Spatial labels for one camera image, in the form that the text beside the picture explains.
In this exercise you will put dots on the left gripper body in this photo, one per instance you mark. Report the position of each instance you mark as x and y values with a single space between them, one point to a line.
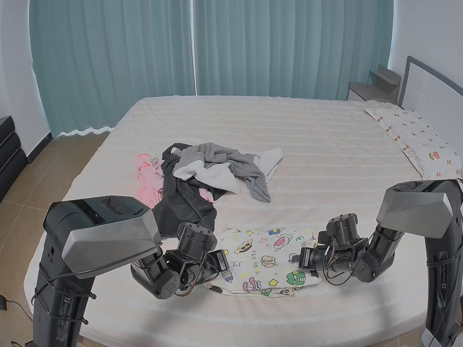
206 271

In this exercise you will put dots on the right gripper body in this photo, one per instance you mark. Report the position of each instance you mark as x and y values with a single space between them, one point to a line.
320 260

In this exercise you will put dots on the white printed pyjama top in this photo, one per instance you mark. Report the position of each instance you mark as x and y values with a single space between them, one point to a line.
264 262

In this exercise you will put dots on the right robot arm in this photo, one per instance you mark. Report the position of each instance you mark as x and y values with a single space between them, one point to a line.
416 208

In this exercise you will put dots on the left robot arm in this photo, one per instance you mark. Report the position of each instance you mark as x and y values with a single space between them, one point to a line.
90 230

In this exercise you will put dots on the pile of clothes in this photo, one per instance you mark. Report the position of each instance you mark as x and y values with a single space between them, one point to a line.
202 172

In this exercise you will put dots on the bed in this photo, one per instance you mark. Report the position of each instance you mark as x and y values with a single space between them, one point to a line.
289 139

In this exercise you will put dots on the white printed pillow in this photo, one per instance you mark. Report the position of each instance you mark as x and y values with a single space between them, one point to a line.
423 139

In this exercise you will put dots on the grey bedside table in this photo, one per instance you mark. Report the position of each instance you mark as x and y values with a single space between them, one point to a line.
372 89

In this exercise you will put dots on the black chest of drawers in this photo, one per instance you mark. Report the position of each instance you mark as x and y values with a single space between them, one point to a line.
9 150

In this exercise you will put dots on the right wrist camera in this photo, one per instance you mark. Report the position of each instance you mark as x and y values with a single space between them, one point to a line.
306 258

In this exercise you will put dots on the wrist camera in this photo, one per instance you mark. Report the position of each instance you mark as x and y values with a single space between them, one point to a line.
221 259
306 258

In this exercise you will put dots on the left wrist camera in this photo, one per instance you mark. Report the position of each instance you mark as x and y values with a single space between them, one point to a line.
221 259

